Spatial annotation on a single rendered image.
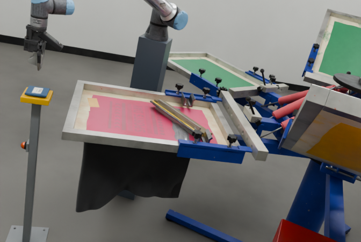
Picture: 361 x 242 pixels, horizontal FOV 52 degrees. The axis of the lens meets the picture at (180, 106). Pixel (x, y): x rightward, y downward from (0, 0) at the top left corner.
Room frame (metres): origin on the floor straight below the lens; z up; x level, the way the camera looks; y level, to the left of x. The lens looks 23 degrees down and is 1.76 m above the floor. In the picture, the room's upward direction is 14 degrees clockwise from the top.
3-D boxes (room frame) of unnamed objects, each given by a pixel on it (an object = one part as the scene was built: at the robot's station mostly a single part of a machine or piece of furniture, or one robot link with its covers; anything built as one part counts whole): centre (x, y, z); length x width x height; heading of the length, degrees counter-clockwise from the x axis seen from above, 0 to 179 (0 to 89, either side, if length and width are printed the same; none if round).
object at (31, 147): (1.66, 0.70, 0.48); 0.22 x 0.22 x 0.96; 14
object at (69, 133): (1.67, 0.12, 0.97); 0.79 x 0.58 x 0.04; 104
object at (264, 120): (1.81, -0.42, 1.02); 0.17 x 0.06 x 0.05; 104
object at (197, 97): (2.00, -0.04, 0.98); 0.30 x 0.05 x 0.07; 104
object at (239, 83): (2.58, -0.28, 1.05); 1.08 x 0.61 x 0.23; 44
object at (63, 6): (1.74, 0.66, 1.38); 0.11 x 0.11 x 0.08; 47
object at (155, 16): (2.35, 0.25, 1.37); 0.13 x 0.12 x 0.14; 47
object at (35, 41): (1.65, 0.72, 1.23); 0.09 x 0.08 x 0.12; 102
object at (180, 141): (1.46, -0.18, 0.98); 0.30 x 0.05 x 0.07; 104
